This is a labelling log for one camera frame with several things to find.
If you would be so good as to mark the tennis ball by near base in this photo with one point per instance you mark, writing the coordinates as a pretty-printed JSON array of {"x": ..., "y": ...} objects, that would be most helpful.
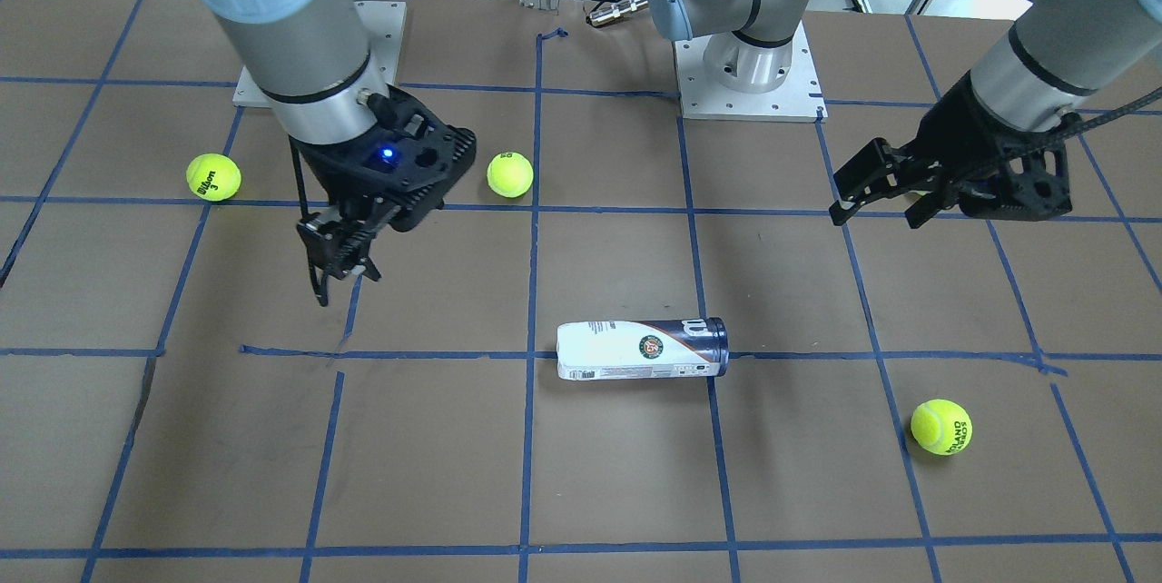
[{"x": 213, "y": 177}]

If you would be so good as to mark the white blue tennis ball can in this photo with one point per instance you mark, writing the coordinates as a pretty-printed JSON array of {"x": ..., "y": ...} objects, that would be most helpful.
[{"x": 594, "y": 350}]

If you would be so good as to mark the tennis ball centre row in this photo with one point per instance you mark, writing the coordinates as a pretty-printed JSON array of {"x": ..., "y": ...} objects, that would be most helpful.
[{"x": 941, "y": 427}]

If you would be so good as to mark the tennis ball near front edge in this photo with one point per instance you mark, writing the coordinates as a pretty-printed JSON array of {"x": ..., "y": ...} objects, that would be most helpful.
[{"x": 510, "y": 174}]

